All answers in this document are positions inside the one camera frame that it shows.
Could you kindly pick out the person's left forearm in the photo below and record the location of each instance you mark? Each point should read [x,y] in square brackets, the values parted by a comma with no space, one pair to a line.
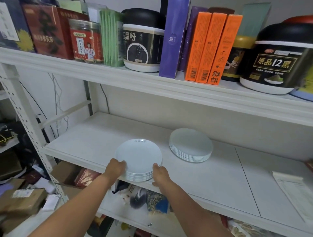
[71,210]

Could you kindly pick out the white metal rail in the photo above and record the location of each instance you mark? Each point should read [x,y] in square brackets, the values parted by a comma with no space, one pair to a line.
[66,113]

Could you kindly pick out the brown parcel white label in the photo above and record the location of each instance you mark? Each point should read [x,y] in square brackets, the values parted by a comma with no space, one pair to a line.
[24,199]

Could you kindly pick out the white paper notepad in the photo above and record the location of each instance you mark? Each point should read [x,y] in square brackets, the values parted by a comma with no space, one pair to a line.
[296,193]

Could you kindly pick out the clear jar red label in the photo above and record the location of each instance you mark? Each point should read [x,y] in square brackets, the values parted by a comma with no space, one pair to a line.
[85,44]

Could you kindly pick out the clear plastic packet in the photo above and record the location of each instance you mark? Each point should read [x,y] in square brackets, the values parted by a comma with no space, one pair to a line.
[94,13]

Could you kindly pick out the pale blue canister yellow label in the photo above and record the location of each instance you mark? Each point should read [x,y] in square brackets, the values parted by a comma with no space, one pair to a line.
[305,90]

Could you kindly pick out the red packet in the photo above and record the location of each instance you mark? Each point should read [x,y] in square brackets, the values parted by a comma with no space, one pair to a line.
[85,177]

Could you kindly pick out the pale teal box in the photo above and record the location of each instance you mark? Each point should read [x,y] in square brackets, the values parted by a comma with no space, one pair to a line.
[254,19]

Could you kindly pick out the blue packet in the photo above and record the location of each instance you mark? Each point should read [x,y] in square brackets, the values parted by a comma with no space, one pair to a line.
[163,207]

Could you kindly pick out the person's right forearm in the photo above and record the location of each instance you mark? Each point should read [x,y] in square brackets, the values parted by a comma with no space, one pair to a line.
[193,212]

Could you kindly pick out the stack of pale green plates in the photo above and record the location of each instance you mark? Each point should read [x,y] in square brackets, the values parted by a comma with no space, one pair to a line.
[138,156]

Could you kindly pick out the black tub bean picture label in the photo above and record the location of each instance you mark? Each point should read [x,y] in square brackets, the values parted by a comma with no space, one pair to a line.
[143,46]

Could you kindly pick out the white perforated rack post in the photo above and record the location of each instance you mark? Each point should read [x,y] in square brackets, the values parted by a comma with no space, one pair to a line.
[22,110]

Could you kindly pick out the bag of dried herbs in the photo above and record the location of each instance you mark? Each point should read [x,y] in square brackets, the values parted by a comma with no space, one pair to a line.
[154,200]

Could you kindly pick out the round printed pale green plate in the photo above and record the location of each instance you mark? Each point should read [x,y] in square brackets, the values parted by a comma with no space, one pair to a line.
[190,157]

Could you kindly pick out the person's left hand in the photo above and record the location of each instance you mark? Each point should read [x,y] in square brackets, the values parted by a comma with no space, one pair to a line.
[115,169]

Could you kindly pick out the clear plastic sachet box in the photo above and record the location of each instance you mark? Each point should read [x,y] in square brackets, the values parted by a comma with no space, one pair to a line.
[121,44]

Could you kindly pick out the red lidded jar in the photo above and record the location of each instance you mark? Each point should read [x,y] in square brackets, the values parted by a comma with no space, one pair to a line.
[299,19]

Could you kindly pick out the dark purple box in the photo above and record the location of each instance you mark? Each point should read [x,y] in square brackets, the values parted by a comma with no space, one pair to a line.
[189,36]

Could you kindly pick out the person's right hand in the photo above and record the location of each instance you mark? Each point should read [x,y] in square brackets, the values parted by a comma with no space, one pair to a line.
[161,174]

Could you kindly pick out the dark blue box yellow flower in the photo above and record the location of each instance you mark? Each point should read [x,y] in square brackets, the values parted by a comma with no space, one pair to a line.
[14,31]

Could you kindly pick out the dark red tea box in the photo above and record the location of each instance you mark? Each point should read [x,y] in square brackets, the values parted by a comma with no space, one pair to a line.
[46,36]

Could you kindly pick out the tall black box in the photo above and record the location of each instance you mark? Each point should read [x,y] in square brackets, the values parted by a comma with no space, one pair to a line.
[163,9]

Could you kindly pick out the black tin yellow lid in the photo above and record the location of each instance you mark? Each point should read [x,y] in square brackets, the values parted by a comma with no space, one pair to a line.
[236,61]

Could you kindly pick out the black tub green powder label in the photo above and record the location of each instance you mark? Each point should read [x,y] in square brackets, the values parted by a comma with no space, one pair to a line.
[274,66]

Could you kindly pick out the grey metal rack post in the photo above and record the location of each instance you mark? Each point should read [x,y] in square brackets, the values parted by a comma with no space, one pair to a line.
[88,95]

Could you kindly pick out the white black plastic bag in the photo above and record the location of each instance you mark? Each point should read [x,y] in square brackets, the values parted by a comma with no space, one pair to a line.
[129,194]

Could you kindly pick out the row of green sachets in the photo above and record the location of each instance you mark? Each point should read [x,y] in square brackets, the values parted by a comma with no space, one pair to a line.
[108,39]

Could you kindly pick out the tall purple box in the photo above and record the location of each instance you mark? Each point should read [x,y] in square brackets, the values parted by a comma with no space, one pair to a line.
[172,44]

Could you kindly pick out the small red brown box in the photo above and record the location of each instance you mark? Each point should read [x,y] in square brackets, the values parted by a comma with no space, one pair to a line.
[309,166]

